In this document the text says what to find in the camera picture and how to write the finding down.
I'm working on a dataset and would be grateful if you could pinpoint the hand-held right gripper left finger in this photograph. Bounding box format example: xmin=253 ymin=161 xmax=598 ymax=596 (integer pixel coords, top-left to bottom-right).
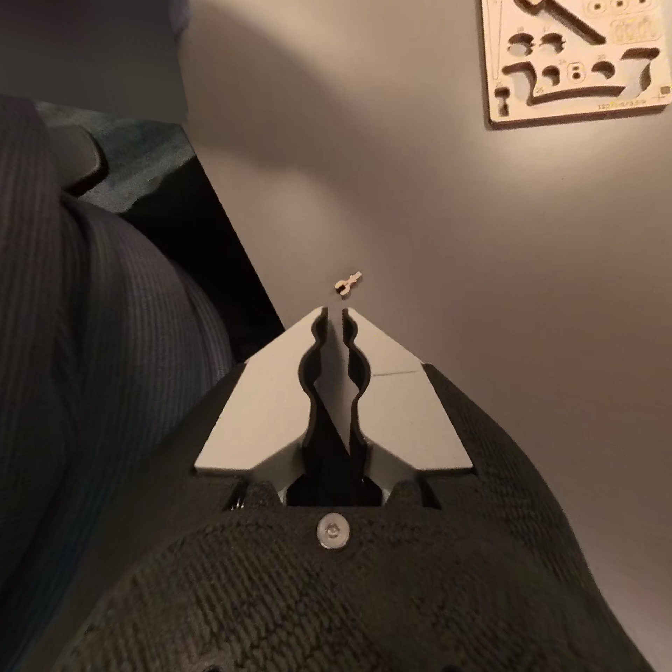
xmin=194 ymin=307 xmax=328 ymax=506

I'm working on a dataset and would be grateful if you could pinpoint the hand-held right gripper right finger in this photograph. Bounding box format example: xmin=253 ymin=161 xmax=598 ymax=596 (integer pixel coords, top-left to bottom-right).
xmin=342 ymin=308 xmax=476 ymax=506

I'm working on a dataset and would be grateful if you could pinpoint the person's dark ribbed trouser leg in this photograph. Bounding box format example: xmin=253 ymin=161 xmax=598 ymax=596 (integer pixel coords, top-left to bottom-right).
xmin=0 ymin=93 xmax=235 ymax=672

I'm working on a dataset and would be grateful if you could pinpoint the dark teal seat cushion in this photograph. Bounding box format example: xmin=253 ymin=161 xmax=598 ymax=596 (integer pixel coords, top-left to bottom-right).
xmin=36 ymin=101 xmax=196 ymax=216

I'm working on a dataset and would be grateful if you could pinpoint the wooden cut-out part sheet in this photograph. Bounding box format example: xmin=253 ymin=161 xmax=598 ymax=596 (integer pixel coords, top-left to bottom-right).
xmin=480 ymin=0 xmax=672 ymax=130

